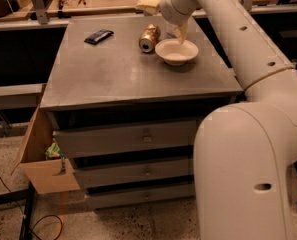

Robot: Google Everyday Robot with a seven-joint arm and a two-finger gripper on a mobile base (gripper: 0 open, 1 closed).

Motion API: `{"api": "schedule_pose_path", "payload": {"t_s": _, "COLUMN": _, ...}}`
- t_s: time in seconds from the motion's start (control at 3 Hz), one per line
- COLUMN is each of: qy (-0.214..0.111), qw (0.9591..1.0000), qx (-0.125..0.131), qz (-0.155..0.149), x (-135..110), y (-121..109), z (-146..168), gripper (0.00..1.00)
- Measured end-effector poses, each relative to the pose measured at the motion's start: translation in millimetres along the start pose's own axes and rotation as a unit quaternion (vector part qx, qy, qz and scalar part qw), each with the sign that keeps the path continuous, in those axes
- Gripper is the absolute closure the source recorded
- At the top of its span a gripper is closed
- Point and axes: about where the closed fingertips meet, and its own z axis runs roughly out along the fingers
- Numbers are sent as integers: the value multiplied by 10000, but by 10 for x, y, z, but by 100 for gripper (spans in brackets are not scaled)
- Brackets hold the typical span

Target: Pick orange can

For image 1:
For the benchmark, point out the black snack bar wrapper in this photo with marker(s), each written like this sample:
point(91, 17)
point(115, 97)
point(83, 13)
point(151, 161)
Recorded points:
point(98, 36)

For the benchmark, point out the orange soda can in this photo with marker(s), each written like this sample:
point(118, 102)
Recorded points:
point(149, 38)

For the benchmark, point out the middle grey drawer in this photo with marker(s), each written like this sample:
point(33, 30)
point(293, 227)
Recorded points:
point(134, 172)

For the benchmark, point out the brown cardboard box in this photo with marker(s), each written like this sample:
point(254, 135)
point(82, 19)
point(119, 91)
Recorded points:
point(47, 176)

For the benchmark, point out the grey drawer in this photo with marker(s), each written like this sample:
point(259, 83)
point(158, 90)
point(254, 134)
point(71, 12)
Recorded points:
point(102, 141)
point(134, 172)
point(139, 196)

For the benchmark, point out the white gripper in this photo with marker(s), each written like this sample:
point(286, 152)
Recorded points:
point(172, 13)

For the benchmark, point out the top grey drawer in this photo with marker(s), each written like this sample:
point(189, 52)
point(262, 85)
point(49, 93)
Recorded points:
point(102, 141)

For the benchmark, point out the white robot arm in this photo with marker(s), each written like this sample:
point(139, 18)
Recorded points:
point(242, 151)

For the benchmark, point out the clear plastic water bottle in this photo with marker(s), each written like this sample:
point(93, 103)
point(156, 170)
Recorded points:
point(169, 29)

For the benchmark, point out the green snack bag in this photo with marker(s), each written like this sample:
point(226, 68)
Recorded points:
point(53, 152)

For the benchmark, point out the black metal stand leg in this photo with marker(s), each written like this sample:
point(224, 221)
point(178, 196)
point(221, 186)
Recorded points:
point(28, 196)

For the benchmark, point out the bottom grey drawer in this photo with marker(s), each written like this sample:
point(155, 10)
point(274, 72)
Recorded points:
point(139, 196)

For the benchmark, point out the grey drawer cabinet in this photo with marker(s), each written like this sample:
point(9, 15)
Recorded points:
point(115, 84)

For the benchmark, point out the white paper bowl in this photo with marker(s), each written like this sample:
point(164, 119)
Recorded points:
point(175, 53)

